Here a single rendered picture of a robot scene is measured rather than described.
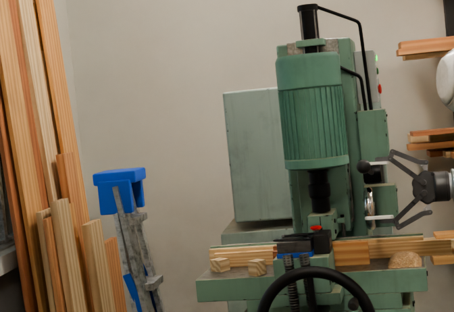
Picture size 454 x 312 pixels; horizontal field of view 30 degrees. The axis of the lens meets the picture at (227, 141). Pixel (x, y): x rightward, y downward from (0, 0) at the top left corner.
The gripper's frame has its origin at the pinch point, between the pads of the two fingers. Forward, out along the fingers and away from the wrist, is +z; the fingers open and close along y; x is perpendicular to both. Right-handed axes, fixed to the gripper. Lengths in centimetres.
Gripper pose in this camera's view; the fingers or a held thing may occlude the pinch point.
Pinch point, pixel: (367, 191)
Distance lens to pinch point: 217.8
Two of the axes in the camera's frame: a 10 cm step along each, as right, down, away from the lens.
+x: -2.2, -0.3, -9.7
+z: -9.7, 0.8, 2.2
